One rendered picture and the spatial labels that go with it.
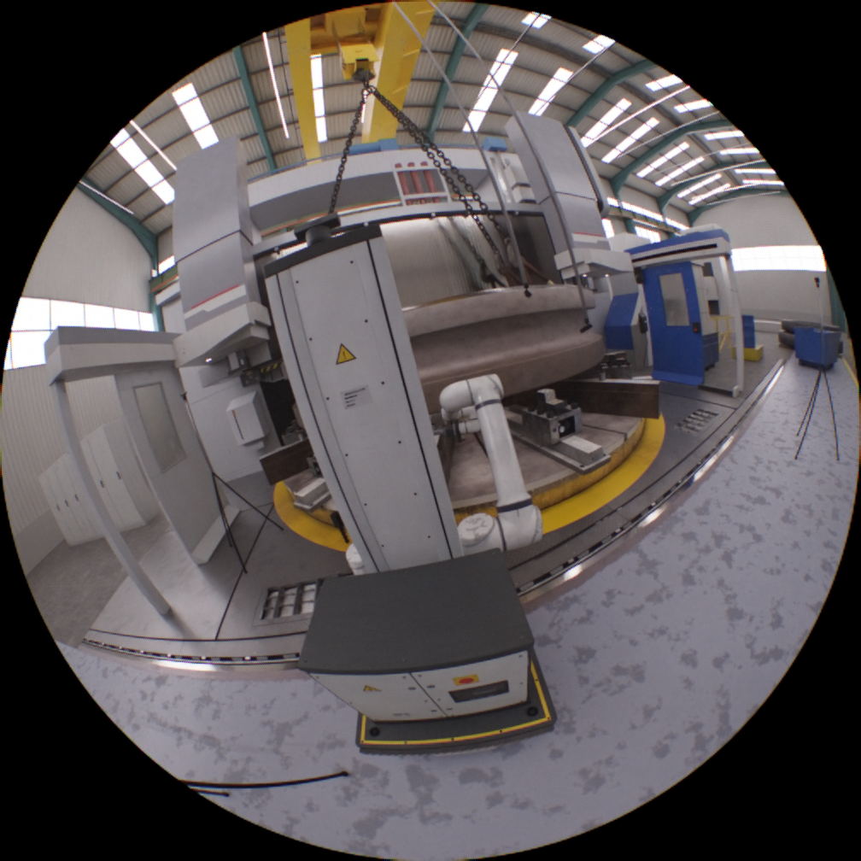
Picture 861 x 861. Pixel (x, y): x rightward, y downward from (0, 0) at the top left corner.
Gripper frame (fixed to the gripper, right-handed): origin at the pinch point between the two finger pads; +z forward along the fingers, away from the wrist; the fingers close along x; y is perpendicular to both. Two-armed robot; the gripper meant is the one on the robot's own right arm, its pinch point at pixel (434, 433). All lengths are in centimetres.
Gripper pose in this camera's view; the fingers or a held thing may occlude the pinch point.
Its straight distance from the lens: 188.7
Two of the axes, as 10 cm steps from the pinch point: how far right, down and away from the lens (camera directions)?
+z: -9.6, 1.8, 2.0
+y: -2.4, -9.3, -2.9
